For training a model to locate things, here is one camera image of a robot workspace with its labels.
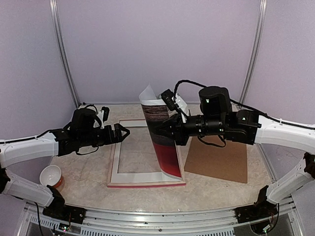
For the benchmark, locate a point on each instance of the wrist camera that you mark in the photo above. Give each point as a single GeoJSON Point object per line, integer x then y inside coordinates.
{"type": "Point", "coordinates": [175, 102]}
{"type": "Point", "coordinates": [101, 117]}

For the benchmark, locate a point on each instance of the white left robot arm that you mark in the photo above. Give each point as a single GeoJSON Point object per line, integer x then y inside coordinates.
{"type": "Point", "coordinates": [86, 129]}

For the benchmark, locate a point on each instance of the aluminium corner post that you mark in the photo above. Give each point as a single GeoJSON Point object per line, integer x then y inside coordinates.
{"type": "Point", "coordinates": [60, 43]}
{"type": "Point", "coordinates": [255, 49]}

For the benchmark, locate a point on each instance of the red and dark photo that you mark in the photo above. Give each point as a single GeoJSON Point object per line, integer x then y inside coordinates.
{"type": "Point", "coordinates": [156, 112]}

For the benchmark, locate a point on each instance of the left aluminium corner post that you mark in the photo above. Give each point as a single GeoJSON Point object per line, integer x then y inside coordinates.
{"type": "Point", "coordinates": [60, 43]}

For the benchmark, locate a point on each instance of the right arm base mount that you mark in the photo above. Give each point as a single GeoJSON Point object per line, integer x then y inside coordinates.
{"type": "Point", "coordinates": [258, 210]}

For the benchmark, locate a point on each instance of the white photo mat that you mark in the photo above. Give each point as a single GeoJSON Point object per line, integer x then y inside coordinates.
{"type": "Point", "coordinates": [143, 180]}

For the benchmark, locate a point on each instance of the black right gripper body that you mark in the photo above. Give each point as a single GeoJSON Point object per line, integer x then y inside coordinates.
{"type": "Point", "coordinates": [182, 137]}

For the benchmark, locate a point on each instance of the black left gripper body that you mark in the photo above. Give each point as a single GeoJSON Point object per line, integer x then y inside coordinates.
{"type": "Point", "coordinates": [103, 139]}

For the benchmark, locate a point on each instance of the right aluminium corner post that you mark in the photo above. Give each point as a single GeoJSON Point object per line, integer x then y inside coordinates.
{"type": "Point", "coordinates": [255, 49]}

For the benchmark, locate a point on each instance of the brown backing board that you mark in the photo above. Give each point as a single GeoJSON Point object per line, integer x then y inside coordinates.
{"type": "Point", "coordinates": [228, 163]}

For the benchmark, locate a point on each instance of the white bowl orange outside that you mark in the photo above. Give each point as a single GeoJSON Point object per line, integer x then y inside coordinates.
{"type": "Point", "coordinates": [52, 176]}

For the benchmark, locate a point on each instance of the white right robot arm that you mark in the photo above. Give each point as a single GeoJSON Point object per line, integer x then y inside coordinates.
{"type": "Point", "coordinates": [247, 126]}

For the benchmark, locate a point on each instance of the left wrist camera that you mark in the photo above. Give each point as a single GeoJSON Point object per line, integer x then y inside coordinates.
{"type": "Point", "coordinates": [101, 117]}

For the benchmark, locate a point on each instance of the wooden picture frame red edge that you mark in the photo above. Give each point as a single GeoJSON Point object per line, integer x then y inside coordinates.
{"type": "Point", "coordinates": [163, 178]}

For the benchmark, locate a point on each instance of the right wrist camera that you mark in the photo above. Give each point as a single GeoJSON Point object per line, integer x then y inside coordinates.
{"type": "Point", "coordinates": [175, 102]}

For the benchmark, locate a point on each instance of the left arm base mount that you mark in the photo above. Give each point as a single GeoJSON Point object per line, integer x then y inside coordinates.
{"type": "Point", "coordinates": [59, 210]}

